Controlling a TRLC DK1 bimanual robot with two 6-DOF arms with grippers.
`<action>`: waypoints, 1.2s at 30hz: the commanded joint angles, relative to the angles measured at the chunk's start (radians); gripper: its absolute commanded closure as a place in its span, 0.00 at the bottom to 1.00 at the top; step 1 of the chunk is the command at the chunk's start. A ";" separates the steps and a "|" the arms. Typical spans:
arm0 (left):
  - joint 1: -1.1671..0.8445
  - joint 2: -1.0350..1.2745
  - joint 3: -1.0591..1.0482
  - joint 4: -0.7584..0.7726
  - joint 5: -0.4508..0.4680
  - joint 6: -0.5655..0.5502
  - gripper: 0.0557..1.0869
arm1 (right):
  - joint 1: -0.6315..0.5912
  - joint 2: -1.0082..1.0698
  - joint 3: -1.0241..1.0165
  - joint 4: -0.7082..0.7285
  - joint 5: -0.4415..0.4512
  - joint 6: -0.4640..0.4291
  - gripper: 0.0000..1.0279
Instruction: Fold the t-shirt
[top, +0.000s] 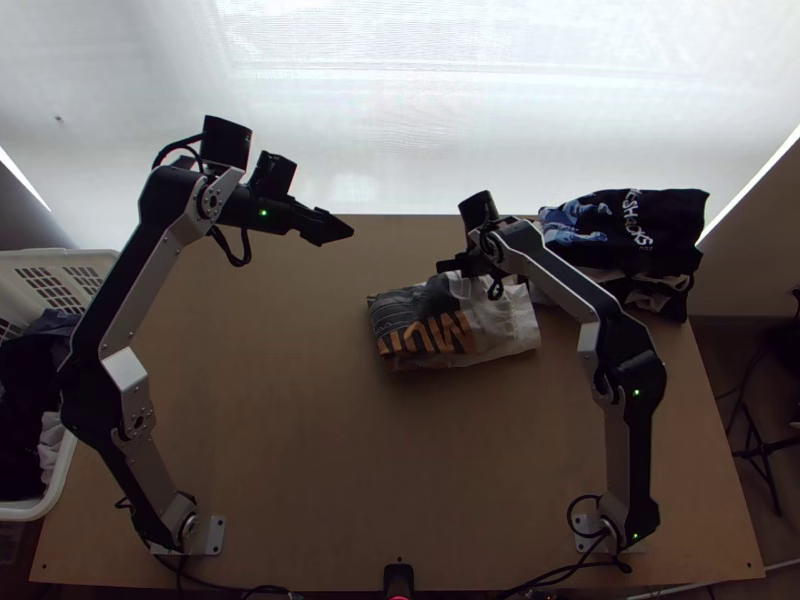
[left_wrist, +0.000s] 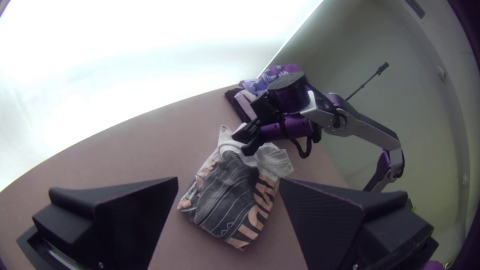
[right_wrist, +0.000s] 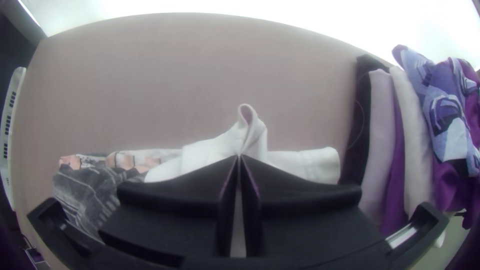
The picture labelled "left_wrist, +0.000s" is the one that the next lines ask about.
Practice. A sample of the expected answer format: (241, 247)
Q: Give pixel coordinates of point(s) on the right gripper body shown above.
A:
(249, 137)

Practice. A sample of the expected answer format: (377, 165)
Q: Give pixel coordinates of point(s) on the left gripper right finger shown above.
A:
(330, 225)

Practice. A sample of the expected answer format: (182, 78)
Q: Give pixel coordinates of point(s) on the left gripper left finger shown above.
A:
(123, 221)

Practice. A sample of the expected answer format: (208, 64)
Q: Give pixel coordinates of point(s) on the white printed t-shirt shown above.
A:
(228, 198)

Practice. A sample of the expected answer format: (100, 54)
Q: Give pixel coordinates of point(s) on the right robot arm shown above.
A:
(360, 125)

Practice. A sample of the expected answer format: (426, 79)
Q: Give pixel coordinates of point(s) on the pile of folded clothes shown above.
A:
(262, 77)

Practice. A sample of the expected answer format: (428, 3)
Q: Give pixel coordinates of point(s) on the black tripod stand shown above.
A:
(369, 80)

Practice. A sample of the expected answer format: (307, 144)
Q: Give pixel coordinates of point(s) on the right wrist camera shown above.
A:
(264, 107)

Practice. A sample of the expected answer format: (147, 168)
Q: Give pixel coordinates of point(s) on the wall vent grille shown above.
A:
(415, 8)

